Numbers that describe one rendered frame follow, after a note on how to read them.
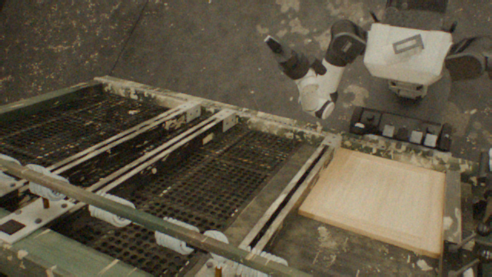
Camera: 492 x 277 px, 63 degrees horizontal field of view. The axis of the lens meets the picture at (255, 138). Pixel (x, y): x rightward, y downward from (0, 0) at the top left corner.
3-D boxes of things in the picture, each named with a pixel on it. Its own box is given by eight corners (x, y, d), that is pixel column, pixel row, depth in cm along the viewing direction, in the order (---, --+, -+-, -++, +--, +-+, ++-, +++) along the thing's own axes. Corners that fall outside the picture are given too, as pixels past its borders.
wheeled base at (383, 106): (380, 51, 281) (380, 24, 251) (460, 63, 262) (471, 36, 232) (354, 135, 268) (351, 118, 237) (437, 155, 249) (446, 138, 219)
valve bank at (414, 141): (457, 146, 196) (467, 131, 174) (450, 174, 193) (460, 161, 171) (355, 124, 214) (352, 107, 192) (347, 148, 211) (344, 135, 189)
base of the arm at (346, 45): (326, 43, 160) (334, 15, 153) (358, 49, 159) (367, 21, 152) (326, 60, 148) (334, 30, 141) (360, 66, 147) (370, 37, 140)
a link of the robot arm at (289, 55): (276, 26, 126) (294, 44, 136) (255, 49, 128) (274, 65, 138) (299, 47, 119) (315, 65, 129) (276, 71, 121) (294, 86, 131)
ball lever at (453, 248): (455, 252, 116) (493, 226, 109) (455, 260, 113) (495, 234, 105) (444, 243, 116) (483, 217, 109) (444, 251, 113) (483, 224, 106)
